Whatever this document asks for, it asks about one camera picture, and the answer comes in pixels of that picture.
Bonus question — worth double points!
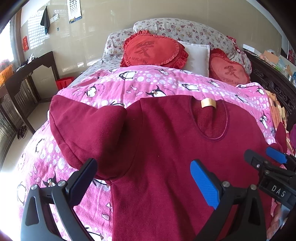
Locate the dark wooden desk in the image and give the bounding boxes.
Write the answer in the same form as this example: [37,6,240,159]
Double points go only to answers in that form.
[1,51,60,134]

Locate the right red heart pillow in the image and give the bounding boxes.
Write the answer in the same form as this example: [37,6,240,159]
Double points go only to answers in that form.
[209,48,250,86]

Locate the dark cloth hanging on wall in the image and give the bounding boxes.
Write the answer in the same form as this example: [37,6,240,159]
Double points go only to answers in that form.
[40,7,50,35]

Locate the orange plastic crate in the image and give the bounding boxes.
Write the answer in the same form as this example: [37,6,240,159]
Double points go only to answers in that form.
[0,64,14,85]

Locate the red paper wall sign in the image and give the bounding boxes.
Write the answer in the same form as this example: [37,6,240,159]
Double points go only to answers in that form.
[22,36,29,52]

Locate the left red heart pillow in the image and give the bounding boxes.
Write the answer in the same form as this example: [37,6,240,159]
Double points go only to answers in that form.
[120,30,189,69]

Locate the floral folded duvet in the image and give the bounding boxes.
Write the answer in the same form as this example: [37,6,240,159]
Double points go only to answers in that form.
[102,18,252,75]

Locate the dark red fleece sweater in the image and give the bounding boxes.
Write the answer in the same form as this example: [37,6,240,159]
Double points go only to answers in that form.
[49,95,287,240]

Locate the red box on floor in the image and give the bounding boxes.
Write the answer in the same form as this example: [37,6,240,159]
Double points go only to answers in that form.
[56,77,75,90]

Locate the red heart pillow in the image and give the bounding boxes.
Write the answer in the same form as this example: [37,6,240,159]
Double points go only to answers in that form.
[209,48,250,86]
[120,30,189,69]

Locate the dark shoes on floor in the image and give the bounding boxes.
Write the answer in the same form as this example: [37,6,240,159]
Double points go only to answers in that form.
[17,126,28,140]

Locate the white square pillow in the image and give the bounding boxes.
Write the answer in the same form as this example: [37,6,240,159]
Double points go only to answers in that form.
[179,41,210,77]

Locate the dark carved wooden headboard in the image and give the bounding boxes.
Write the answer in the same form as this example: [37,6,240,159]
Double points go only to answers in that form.
[244,50,296,115]

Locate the orange cartoon blanket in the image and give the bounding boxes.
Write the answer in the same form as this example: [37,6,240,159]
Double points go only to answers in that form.
[265,90,288,137]

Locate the wall calendar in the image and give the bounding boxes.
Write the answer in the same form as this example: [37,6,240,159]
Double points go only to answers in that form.
[67,0,82,24]

